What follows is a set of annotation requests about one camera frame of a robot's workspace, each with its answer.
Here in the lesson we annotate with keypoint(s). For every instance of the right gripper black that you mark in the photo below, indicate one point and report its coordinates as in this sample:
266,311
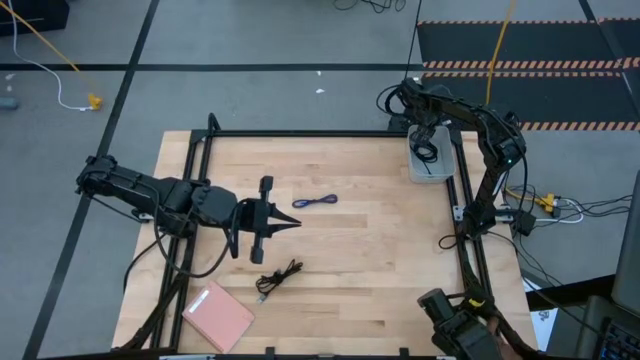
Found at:
425,110

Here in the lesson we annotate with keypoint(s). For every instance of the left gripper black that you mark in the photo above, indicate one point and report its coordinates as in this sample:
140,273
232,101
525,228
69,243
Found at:
255,217

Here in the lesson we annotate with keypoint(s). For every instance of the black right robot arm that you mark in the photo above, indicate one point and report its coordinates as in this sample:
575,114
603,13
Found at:
492,165

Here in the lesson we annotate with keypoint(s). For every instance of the yellow tag on leader arm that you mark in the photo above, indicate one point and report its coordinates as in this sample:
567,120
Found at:
476,302

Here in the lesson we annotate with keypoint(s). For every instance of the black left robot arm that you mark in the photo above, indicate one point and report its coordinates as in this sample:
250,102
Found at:
165,195

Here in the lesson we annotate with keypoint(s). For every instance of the black perforated computer case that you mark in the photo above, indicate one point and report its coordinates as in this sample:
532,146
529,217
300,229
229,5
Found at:
397,125

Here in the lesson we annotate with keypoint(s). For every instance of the grey plastic bin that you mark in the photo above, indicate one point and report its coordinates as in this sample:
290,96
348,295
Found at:
445,167

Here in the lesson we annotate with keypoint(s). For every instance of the pink notebook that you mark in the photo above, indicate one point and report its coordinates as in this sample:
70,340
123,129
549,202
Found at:
217,317

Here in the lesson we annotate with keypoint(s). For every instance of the black hazard-striped floor mat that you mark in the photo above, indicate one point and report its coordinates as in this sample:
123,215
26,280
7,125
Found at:
550,45

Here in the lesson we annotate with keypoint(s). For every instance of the yellow plug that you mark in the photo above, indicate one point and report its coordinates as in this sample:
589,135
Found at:
95,102

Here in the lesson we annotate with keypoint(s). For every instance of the white printed paper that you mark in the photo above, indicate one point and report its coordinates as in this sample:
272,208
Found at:
542,325

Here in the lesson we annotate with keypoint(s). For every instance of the dark grey desk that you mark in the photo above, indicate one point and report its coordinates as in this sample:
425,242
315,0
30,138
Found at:
575,335

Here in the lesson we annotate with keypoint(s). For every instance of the black keyboard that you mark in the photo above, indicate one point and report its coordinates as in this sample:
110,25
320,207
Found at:
622,345

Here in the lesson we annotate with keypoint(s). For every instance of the small grey object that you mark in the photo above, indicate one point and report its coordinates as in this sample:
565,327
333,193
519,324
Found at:
7,103

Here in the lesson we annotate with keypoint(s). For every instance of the black box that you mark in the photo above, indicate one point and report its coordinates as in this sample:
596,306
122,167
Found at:
45,15

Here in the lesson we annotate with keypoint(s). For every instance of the black aluminium table frame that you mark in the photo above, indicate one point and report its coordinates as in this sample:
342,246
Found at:
300,133

